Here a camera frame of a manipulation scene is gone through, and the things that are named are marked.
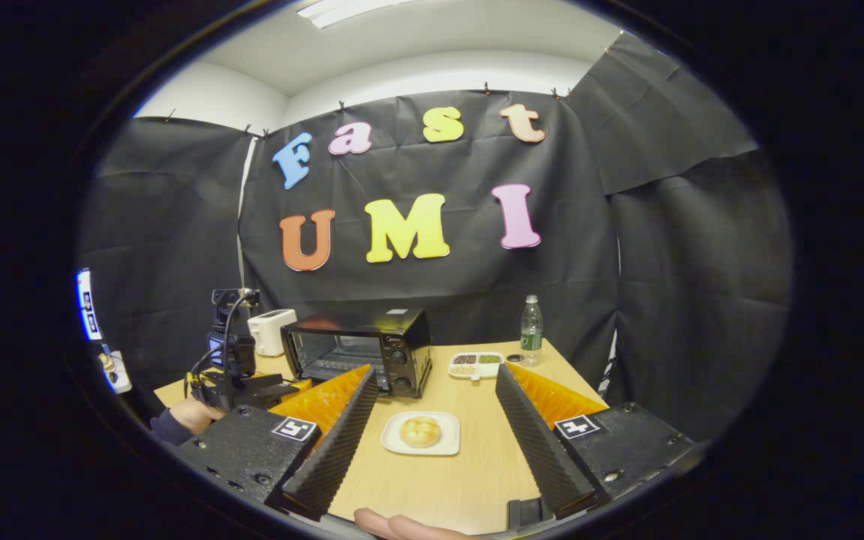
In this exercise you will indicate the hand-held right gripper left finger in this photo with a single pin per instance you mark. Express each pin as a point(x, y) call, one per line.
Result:
point(338, 442)

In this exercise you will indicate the white blue sign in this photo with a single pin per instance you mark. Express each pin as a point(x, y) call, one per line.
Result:
point(88, 304)

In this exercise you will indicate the small white object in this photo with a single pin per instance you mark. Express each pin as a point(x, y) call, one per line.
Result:
point(117, 375)

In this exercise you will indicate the white square plate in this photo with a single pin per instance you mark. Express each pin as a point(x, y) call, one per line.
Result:
point(451, 442)

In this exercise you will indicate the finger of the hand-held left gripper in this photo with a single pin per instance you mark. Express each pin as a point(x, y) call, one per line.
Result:
point(271, 390)

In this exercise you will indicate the round bread bun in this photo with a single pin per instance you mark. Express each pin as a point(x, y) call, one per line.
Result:
point(420, 432)

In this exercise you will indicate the clear water bottle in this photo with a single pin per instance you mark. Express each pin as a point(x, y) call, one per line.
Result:
point(531, 330)

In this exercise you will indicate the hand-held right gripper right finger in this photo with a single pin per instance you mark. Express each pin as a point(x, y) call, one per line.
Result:
point(533, 442)

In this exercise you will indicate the black electric oven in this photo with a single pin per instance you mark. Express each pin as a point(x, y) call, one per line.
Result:
point(402, 352)

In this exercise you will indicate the white divided snack tray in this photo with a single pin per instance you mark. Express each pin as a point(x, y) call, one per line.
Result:
point(477, 365)

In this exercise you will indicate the white toaster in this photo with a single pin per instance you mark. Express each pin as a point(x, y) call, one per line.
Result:
point(271, 334)

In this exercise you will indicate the long ceiling light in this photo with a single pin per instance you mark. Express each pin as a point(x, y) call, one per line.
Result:
point(349, 9)

